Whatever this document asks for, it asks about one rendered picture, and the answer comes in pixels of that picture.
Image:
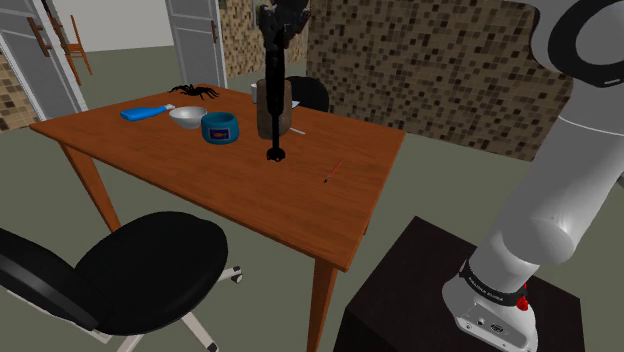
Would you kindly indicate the dark robot stand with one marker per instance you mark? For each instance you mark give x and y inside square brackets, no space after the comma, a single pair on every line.
[404,292]

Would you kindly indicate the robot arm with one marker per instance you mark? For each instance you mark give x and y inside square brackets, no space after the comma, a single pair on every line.
[546,195]

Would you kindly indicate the brown wooden chair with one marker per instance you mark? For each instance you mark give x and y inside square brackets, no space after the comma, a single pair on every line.
[73,48]

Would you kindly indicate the red pen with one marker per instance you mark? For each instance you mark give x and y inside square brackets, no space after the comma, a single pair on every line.
[333,171]

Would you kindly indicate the white mug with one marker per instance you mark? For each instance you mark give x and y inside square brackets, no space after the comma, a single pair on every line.
[253,93]

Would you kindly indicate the white bowl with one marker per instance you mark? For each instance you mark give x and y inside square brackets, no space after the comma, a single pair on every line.
[187,117]

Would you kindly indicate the black office chair white base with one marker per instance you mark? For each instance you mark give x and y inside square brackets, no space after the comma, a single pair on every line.
[151,273]

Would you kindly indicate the blue bottle with white cap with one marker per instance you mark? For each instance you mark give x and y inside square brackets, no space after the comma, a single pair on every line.
[141,113]

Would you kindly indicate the black toy spider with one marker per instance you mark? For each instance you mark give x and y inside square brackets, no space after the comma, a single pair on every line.
[194,90]

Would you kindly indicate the brown wooden table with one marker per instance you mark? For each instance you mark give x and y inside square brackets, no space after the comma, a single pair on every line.
[234,195]

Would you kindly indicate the blue pet bowl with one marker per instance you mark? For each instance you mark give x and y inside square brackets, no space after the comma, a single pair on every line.
[220,129]

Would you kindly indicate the black hand blender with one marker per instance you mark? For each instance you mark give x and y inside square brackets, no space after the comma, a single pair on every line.
[276,97]

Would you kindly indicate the thin silver utensil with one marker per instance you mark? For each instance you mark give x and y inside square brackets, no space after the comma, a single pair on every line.
[298,130]

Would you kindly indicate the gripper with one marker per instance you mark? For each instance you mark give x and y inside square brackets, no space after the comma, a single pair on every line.
[285,14]

